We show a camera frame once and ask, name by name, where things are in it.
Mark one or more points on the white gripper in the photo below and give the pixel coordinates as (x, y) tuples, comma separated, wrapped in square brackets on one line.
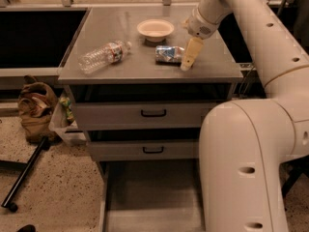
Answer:
[(199, 26)]

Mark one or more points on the crushed redbull can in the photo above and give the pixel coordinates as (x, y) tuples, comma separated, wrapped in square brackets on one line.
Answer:
[(168, 54)]

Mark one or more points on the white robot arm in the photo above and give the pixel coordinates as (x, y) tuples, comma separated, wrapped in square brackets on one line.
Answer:
[(243, 142)]

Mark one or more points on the top grey drawer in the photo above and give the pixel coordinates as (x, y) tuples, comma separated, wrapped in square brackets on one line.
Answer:
[(145, 106)]

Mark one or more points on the grey drawer cabinet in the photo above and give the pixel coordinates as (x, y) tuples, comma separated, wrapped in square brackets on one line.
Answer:
[(119, 23)]

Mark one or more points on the middle grey drawer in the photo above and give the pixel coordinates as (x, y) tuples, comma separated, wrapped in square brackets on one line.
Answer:
[(148, 144)]

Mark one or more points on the bottom open grey drawer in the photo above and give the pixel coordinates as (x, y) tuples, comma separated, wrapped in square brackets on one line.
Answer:
[(151, 196)]

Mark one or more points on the white paper bowl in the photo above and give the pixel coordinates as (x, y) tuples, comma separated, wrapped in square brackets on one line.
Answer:
[(155, 30)]

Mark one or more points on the clear plastic water bottle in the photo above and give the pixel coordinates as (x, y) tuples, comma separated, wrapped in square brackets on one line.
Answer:
[(104, 56)]

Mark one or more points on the clear plastic bin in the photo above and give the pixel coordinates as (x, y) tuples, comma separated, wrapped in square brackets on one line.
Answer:
[(66, 130)]

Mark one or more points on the black office chair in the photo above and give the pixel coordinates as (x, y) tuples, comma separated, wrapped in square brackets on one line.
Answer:
[(298, 167)]

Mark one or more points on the black stand leg with caster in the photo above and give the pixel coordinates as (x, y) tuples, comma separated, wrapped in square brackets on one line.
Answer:
[(23, 168)]

